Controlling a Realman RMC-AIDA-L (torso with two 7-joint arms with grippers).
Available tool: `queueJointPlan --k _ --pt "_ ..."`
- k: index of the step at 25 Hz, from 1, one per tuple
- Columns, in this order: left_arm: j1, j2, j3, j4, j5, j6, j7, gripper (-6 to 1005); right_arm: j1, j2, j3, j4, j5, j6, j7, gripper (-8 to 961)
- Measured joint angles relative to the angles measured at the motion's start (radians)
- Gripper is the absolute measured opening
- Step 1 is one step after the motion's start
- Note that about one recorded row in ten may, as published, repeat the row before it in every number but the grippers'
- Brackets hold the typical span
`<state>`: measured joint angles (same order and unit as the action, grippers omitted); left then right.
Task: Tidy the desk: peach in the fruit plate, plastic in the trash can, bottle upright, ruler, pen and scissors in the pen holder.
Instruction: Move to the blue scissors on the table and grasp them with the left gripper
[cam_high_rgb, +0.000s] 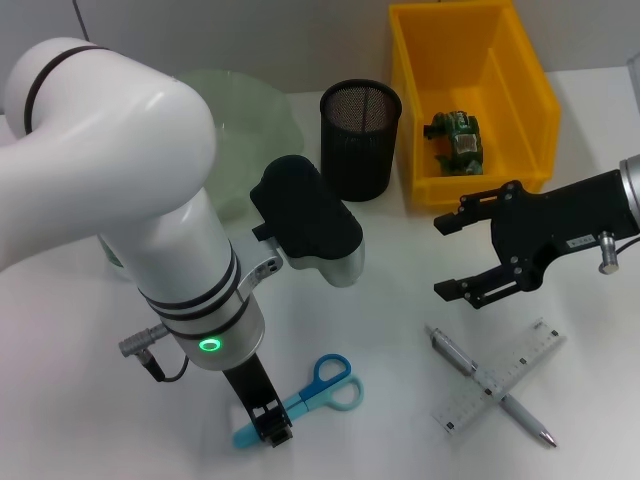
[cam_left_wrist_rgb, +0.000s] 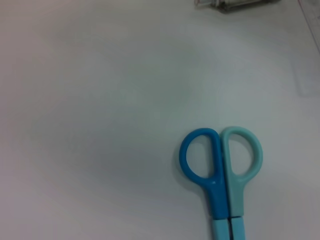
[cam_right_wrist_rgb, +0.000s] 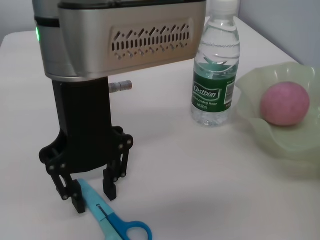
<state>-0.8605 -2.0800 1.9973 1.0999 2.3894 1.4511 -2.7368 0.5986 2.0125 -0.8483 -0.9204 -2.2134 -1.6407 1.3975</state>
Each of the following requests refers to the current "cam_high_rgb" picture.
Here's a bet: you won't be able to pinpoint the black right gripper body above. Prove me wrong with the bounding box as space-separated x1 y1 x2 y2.
489 169 640 294

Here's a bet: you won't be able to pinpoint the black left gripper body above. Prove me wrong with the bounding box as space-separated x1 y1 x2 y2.
222 355 286 416

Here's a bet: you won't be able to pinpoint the blue scissors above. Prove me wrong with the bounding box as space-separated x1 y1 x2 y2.
232 353 365 449

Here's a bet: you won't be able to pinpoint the green plastic wrapper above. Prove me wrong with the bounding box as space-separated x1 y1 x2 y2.
423 112 487 177

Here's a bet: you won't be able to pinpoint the transparent plastic ruler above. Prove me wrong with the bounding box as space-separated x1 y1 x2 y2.
430 317 566 436

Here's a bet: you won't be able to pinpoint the silver ballpoint pen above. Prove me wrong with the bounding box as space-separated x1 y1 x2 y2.
424 324 559 449

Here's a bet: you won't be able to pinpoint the clear water bottle green label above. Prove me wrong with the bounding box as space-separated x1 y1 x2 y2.
97 233 132 281

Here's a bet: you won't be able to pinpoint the black mesh pen holder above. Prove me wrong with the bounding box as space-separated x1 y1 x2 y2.
319 78 403 203

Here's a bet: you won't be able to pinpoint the green glass fruit plate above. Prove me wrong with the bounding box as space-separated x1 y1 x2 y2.
172 68 306 226

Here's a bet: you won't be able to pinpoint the yellow plastic bin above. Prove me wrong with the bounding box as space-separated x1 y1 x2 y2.
388 0 562 215

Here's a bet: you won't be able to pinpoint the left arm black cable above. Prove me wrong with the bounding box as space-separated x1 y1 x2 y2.
118 322 191 384

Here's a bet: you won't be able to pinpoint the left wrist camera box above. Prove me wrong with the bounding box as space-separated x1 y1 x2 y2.
249 154 367 289

